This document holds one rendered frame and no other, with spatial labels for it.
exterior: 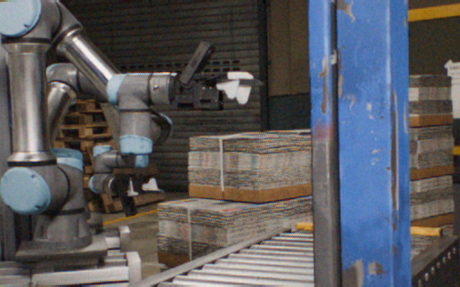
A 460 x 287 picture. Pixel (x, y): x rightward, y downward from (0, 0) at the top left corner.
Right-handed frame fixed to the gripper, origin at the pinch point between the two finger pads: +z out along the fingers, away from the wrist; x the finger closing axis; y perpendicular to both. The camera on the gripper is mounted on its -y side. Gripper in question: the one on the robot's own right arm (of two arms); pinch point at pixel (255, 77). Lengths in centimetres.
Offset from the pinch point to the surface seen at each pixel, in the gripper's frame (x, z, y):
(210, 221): -78, -33, 36
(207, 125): -842, -261, -63
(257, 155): -88, -19, 14
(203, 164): -103, -44, 16
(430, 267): -11, 39, 44
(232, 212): -76, -25, 34
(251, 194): -91, -22, 28
